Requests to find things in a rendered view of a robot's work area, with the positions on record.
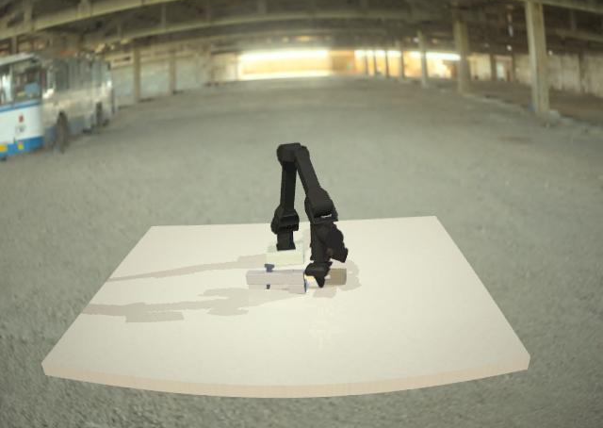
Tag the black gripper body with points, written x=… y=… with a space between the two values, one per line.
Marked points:
x=318 y=254

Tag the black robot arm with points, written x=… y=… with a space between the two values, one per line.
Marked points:
x=293 y=157

